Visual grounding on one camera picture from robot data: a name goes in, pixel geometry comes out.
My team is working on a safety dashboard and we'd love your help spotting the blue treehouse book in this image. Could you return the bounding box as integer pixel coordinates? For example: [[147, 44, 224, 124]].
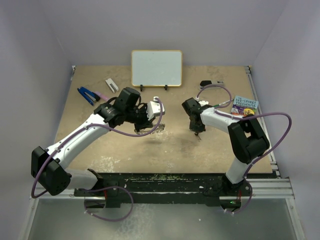
[[230, 95, 259, 117]]

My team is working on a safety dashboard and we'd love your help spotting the pink eraser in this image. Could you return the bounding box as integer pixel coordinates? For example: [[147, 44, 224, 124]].
[[96, 92, 110, 102]]

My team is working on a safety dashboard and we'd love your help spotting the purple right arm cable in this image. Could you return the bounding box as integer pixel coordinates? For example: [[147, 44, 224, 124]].
[[196, 84, 293, 181]]

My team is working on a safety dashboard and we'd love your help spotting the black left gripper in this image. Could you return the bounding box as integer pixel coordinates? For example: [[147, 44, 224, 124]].
[[125, 103, 156, 133]]

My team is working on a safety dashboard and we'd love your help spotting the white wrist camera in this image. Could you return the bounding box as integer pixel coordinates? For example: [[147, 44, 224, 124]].
[[146, 96, 165, 120], [195, 98, 209, 107]]

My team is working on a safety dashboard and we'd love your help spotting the black and grey stapler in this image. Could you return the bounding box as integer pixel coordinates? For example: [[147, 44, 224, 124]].
[[198, 80, 225, 91]]

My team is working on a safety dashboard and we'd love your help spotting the small whiteboard on stand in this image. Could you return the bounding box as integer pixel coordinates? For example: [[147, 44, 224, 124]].
[[131, 50, 183, 87]]

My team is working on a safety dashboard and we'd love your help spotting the blue stapler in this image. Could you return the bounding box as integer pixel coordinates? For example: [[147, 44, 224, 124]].
[[77, 86, 101, 106]]

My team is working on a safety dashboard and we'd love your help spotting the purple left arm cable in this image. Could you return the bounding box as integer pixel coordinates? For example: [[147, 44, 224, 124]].
[[30, 97, 166, 199]]

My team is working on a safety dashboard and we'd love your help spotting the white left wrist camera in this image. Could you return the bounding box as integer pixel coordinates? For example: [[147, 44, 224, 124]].
[[146, 96, 165, 120]]

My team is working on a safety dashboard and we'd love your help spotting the green whiteboard marker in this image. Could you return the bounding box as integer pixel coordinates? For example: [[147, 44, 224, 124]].
[[213, 98, 234, 108]]

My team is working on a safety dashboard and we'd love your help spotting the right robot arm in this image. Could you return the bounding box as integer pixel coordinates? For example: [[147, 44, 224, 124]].
[[181, 98, 270, 196]]

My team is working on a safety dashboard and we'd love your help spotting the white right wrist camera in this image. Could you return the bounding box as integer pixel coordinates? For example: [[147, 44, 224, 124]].
[[195, 98, 209, 107]]

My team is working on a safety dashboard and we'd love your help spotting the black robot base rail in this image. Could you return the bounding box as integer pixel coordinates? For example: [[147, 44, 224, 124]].
[[74, 172, 252, 208]]

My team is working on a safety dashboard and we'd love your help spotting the silver key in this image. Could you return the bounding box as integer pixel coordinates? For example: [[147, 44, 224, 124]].
[[194, 132, 202, 142]]

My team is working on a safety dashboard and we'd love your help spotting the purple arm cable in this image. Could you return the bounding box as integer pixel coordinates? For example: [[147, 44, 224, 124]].
[[196, 84, 293, 181], [30, 97, 166, 199]]

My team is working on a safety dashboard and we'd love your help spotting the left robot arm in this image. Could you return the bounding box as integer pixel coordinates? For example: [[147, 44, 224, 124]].
[[31, 87, 165, 199]]

